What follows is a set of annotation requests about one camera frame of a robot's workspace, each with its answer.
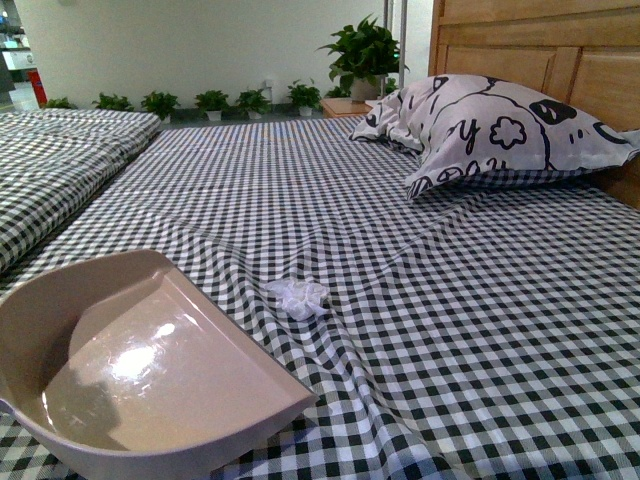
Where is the wooden headboard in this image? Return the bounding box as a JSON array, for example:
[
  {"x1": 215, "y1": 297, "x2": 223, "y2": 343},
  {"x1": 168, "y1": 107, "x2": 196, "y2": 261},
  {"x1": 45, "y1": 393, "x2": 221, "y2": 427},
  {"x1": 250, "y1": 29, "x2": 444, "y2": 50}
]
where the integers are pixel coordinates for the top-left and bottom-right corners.
[{"x1": 428, "y1": 0, "x2": 640, "y2": 209}]

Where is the crumpled white tissue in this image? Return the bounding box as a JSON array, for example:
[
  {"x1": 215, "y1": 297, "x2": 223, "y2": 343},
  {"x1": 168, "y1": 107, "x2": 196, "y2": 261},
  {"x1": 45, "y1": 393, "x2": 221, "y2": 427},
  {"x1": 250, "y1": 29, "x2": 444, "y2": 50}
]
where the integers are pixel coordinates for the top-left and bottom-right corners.
[{"x1": 265, "y1": 279, "x2": 329, "y2": 321}]

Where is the far wooden nightstand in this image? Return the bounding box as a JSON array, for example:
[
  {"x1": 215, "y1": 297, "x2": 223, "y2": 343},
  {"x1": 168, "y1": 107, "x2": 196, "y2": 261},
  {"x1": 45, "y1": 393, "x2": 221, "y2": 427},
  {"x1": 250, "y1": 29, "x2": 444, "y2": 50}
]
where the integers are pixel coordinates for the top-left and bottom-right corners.
[{"x1": 320, "y1": 98, "x2": 372, "y2": 118}]

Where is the beige plastic dustpan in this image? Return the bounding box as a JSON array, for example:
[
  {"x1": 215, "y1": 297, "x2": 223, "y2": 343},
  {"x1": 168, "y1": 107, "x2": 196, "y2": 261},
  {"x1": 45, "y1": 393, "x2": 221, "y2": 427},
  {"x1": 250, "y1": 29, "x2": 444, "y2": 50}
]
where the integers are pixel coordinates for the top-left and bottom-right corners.
[{"x1": 1, "y1": 250, "x2": 316, "y2": 479}]

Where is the cartoon print pillow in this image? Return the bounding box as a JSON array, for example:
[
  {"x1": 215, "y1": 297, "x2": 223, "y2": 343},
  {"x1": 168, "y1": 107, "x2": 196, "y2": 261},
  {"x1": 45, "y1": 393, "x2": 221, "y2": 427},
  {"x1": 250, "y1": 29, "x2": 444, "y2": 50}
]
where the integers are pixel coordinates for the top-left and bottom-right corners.
[{"x1": 351, "y1": 74, "x2": 639, "y2": 198}]

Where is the small potted plant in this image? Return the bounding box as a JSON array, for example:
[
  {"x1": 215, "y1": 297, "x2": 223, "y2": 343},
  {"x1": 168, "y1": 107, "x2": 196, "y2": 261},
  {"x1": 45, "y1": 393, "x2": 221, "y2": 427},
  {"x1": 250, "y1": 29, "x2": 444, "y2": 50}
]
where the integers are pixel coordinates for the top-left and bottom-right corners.
[
  {"x1": 40, "y1": 97, "x2": 77, "y2": 110},
  {"x1": 236, "y1": 88, "x2": 271, "y2": 120},
  {"x1": 288, "y1": 79, "x2": 321, "y2": 117},
  {"x1": 141, "y1": 91, "x2": 180, "y2": 123},
  {"x1": 195, "y1": 90, "x2": 229, "y2": 122},
  {"x1": 92, "y1": 92, "x2": 134, "y2": 112}
]

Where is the large potted green plant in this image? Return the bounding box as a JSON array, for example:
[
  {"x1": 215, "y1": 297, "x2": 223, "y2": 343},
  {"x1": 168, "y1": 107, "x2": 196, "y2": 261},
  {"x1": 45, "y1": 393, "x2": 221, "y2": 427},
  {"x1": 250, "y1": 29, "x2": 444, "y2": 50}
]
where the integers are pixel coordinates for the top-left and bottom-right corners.
[{"x1": 319, "y1": 17, "x2": 400, "y2": 102}]

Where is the folded checkered blanket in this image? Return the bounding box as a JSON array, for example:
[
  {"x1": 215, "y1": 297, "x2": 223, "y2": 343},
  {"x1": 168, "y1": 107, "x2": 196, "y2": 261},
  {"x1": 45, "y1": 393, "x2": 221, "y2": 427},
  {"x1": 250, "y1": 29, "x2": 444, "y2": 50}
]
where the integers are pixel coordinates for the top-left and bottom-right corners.
[{"x1": 1, "y1": 109, "x2": 161, "y2": 271}]

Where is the metal pole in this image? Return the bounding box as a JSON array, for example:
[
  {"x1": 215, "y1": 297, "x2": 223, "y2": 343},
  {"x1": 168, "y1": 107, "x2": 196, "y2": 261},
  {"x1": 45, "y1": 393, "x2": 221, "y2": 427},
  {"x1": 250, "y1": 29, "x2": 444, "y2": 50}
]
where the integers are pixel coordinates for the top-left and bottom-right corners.
[{"x1": 398, "y1": 0, "x2": 408, "y2": 89}]

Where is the black white checkered bedsheet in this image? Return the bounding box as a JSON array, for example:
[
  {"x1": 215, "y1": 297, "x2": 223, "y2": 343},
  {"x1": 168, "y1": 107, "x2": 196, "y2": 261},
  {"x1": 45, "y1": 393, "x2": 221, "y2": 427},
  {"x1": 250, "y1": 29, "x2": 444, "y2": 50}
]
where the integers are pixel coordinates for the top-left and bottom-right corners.
[{"x1": 1, "y1": 119, "x2": 639, "y2": 479}]

